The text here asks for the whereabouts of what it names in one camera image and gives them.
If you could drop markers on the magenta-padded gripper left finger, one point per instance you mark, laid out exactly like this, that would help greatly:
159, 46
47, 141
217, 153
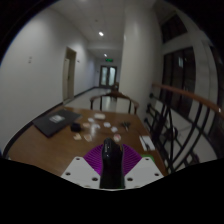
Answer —
80, 171

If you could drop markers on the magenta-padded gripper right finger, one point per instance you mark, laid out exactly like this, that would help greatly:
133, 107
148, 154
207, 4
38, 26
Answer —
145, 171

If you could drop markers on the black computer mouse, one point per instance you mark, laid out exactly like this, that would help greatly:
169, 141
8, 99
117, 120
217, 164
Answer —
111, 163

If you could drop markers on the white paper sheet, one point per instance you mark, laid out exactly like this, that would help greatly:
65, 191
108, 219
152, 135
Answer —
147, 142

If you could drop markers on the orange and white sticker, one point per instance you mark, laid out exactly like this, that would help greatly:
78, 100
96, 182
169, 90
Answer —
88, 137

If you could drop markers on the red and white sticker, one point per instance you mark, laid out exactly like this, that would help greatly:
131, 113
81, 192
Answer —
117, 137

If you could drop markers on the small black charger box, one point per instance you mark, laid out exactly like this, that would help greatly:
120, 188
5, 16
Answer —
75, 127

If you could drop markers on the small pale sticker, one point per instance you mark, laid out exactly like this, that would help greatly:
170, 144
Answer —
86, 125

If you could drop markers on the small white sticker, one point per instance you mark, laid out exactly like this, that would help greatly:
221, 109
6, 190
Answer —
114, 129
106, 124
90, 119
95, 126

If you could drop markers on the black scissors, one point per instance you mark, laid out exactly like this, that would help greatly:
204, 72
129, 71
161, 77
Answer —
126, 125

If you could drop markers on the black closed laptop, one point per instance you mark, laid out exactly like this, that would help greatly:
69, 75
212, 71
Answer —
50, 125

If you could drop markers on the small white box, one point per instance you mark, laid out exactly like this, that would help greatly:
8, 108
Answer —
99, 116

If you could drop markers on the wooden armchair with curved back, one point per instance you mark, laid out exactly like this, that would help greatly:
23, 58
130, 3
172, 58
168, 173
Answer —
115, 95

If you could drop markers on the wood-topped black metal railing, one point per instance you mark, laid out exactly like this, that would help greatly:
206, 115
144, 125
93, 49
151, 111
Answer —
186, 94

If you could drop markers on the dark small chair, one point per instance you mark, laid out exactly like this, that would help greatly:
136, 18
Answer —
115, 86

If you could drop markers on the wooden side door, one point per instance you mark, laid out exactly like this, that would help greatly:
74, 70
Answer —
69, 75

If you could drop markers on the dark framed window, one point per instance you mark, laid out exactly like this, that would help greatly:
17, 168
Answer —
178, 80

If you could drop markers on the glass double door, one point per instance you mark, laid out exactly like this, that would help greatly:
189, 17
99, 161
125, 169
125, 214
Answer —
108, 76

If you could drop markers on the green exit sign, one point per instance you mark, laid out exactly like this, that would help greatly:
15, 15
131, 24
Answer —
109, 60

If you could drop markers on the round ceiling light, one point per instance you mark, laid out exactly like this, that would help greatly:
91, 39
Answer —
101, 33
105, 55

